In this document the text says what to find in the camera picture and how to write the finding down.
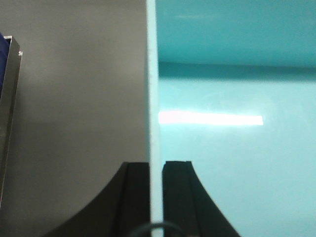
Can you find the metal shelf frame edge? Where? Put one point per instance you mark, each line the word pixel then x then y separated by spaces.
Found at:
pixel 7 103

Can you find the dark blue bin upper left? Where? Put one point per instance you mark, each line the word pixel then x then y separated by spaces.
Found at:
pixel 4 51

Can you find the light blue plastic bin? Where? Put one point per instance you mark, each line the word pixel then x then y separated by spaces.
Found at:
pixel 231 87

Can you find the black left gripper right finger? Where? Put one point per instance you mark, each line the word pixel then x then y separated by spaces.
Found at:
pixel 187 204

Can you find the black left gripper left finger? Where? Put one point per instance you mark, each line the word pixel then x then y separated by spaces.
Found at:
pixel 121 207

